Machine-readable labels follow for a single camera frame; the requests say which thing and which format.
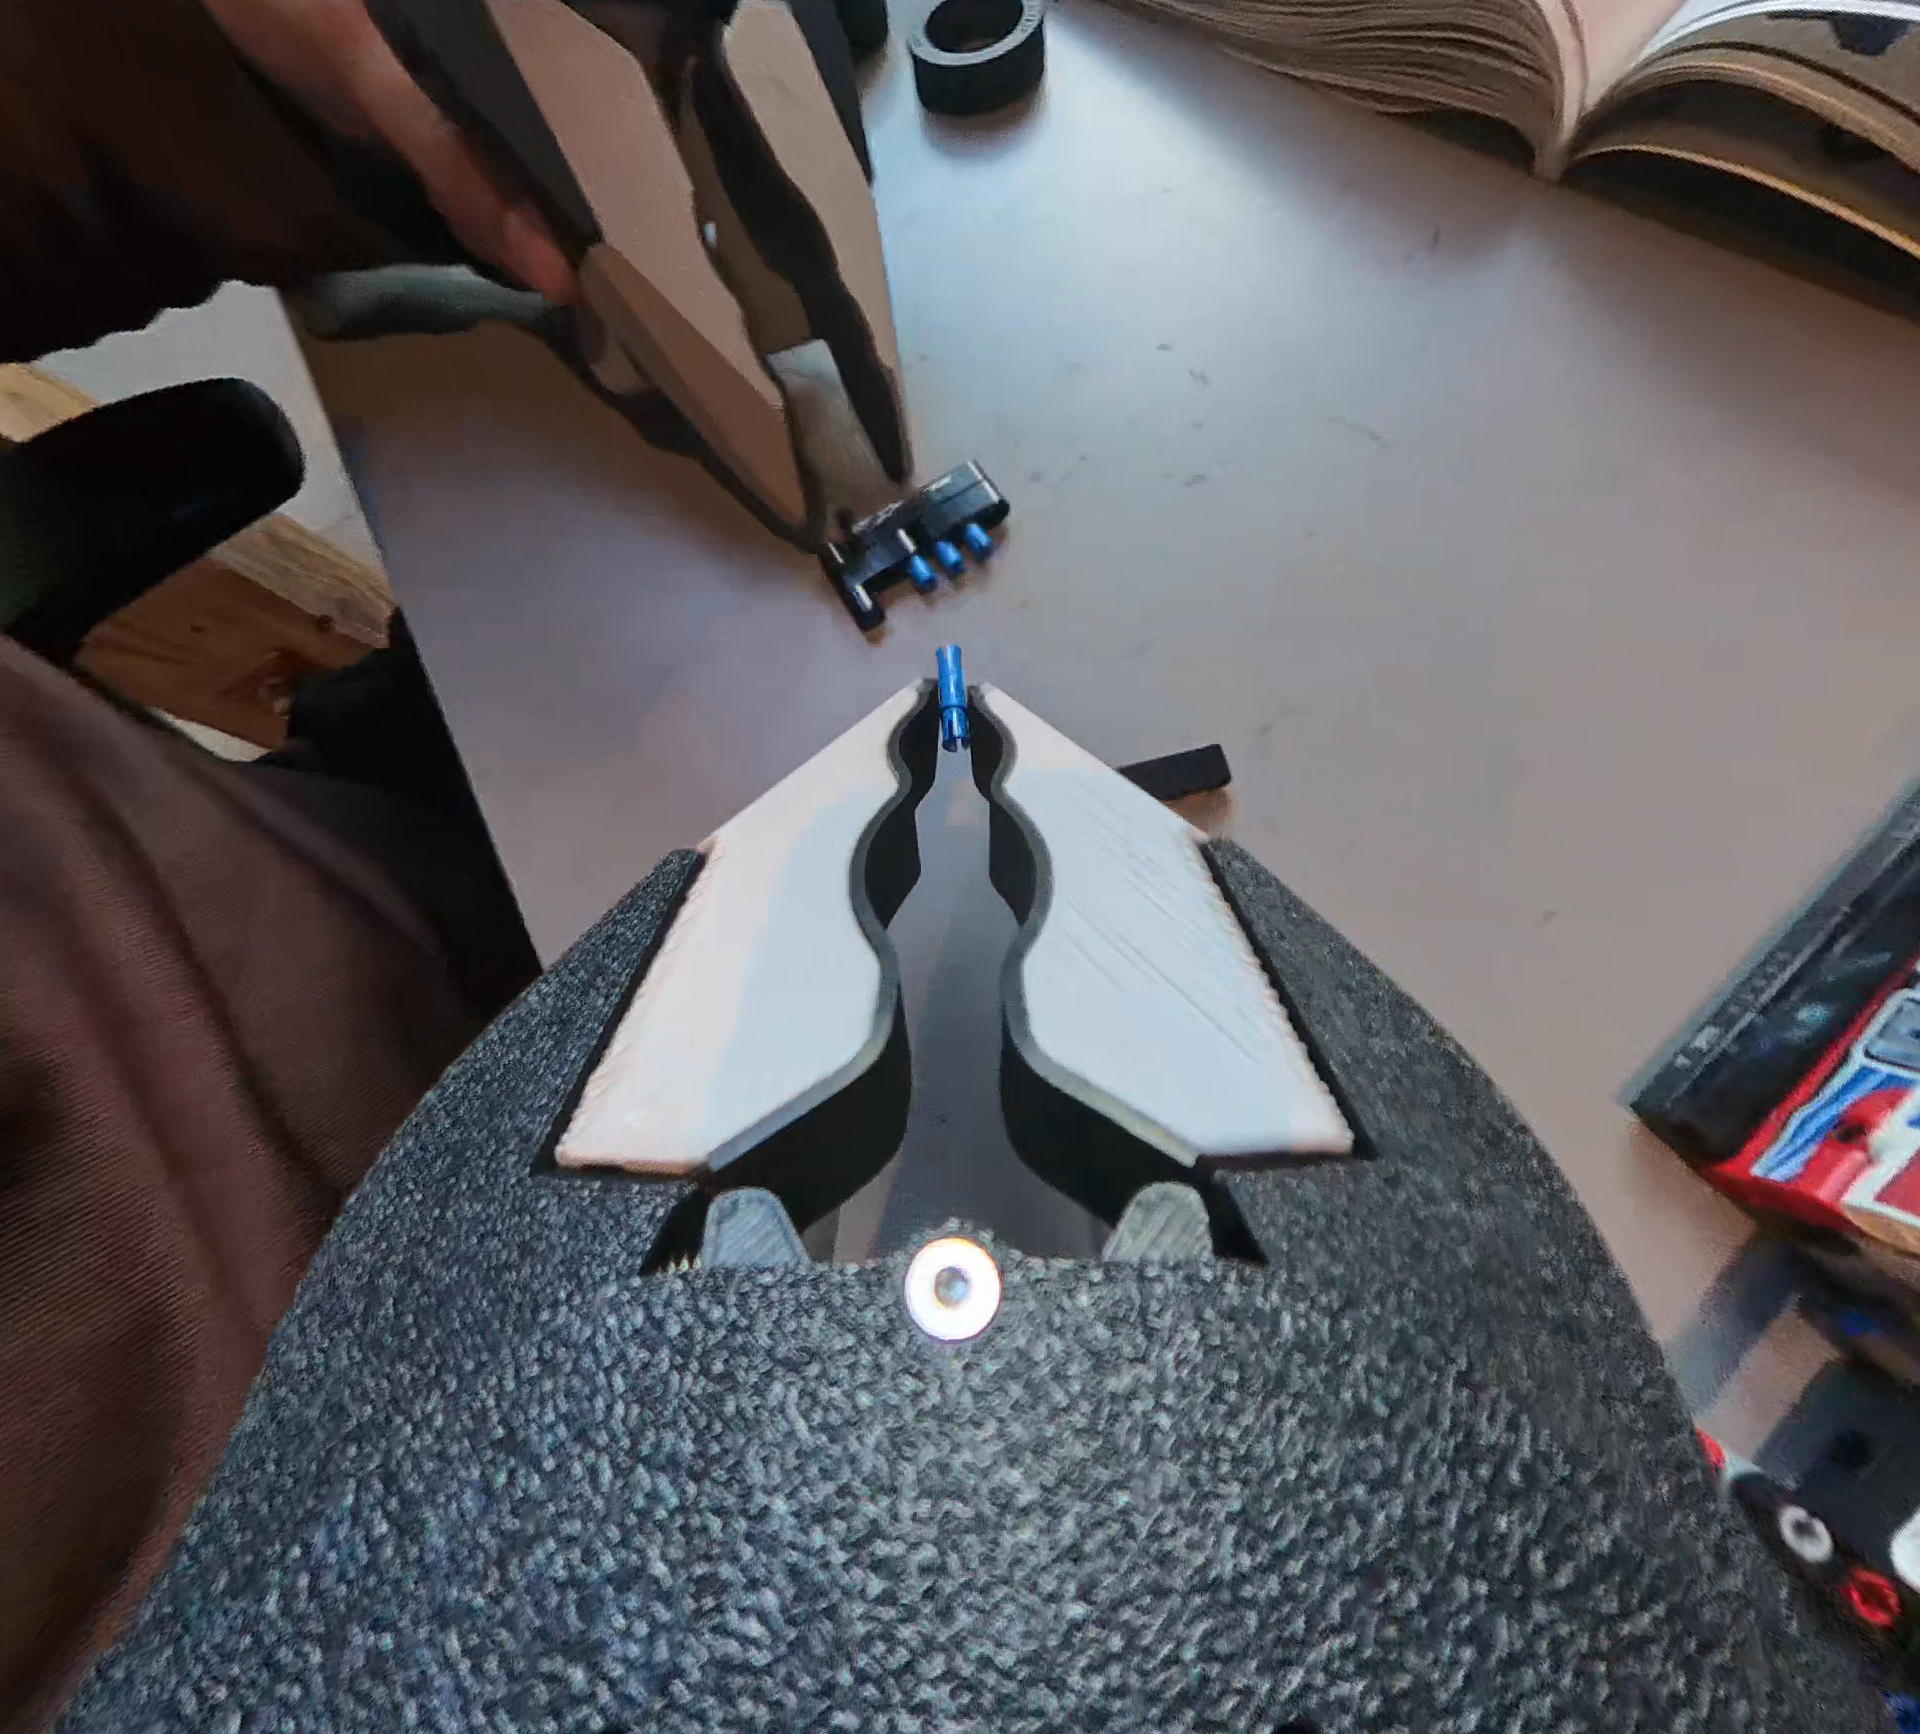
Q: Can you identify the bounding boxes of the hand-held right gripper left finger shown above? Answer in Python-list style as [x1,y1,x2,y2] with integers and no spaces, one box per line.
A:
[553,678,948,1226]

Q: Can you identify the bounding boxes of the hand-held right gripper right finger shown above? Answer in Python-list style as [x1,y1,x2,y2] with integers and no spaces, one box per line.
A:
[969,683,1361,1229]

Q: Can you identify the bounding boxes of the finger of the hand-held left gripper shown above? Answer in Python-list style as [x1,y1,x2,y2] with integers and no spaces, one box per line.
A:
[484,0,821,544]
[716,0,915,488]

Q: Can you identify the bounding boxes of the short black brick beam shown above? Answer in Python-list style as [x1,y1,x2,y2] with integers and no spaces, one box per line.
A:
[1116,743,1234,808]

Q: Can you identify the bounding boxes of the black brick assembly blue pins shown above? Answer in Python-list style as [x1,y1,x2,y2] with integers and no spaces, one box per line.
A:
[821,457,1014,635]

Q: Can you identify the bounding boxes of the light grey desk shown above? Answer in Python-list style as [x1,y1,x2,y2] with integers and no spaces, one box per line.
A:
[300,0,1920,1406]

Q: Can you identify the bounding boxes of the black printed toy box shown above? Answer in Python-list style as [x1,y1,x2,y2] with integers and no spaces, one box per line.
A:
[1626,787,1920,1165]

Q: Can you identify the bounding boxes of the person's brown sweater torso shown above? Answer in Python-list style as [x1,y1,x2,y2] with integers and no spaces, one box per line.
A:
[0,630,546,1734]

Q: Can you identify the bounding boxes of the black office chair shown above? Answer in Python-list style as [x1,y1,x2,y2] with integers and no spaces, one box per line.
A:
[0,376,311,673]

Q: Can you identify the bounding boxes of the red toy race car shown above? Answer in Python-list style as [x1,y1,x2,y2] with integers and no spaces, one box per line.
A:
[1703,953,1920,1263]

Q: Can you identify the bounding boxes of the toy car chassis parts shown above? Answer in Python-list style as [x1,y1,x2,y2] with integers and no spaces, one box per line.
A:
[1686,1237,1920,1706]

